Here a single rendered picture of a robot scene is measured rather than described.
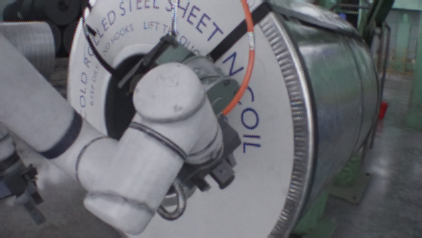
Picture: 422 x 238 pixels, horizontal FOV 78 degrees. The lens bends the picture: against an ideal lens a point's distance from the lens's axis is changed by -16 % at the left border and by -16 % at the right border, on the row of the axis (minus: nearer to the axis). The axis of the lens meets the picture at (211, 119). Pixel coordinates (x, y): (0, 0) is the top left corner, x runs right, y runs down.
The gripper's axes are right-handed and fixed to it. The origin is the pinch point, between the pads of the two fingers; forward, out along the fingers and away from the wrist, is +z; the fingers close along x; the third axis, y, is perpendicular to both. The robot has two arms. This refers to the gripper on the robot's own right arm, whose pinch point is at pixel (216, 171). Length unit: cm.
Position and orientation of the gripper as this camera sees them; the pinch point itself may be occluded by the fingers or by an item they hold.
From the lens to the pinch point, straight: 67.3
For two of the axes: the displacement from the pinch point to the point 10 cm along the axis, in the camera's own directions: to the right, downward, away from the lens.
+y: 6.4, 6.1, -4.7
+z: 2.1, 4.5, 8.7
